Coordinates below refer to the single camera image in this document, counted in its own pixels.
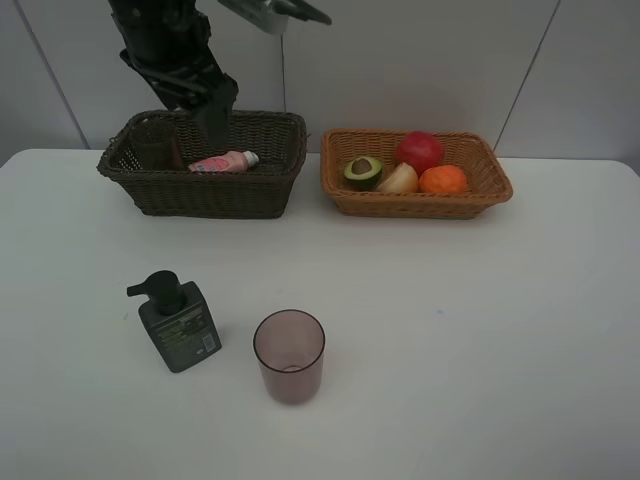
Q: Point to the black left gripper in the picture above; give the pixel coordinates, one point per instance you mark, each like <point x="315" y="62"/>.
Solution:
<point x="183" y="72"/>

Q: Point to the pink small bottle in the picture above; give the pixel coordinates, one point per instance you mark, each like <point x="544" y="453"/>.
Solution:
<point x="231" y="162"/>

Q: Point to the brown translucent plastic cup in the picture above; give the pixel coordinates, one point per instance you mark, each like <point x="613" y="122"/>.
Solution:
<point x="156" y="147"/>

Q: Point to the halved avocado with pit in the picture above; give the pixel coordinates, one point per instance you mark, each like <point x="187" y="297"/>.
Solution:
<point x="363" y="173"/>

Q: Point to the orange yellow peach fruit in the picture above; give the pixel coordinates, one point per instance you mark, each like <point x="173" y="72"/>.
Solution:
<point x="403" y="179"/>

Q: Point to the dark green pump bottle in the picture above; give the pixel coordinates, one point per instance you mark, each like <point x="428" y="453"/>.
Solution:
<point x="177" y="319"/>

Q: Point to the red apple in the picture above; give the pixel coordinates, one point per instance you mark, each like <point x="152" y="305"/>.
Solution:
<point x="419" y="150"/>

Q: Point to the orange tangerine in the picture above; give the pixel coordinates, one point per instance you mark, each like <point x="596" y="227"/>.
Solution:
<point x="444" y="179"/>

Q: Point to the pink translucent plastic cup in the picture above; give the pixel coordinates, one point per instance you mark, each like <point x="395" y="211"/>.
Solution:
<point x="289" y="346"/>

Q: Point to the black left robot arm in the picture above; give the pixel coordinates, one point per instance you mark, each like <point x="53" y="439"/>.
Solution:
<point x="153" y="14"/>

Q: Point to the dark brown wicker basket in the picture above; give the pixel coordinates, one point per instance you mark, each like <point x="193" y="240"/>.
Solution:
<point x="278" y="138"/>

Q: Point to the light orange wicker basket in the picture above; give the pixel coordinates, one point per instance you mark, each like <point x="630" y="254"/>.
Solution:
<point x="488" y="184"/>

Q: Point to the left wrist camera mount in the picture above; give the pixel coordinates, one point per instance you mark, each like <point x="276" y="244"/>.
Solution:
<point x="271" y="16"/>

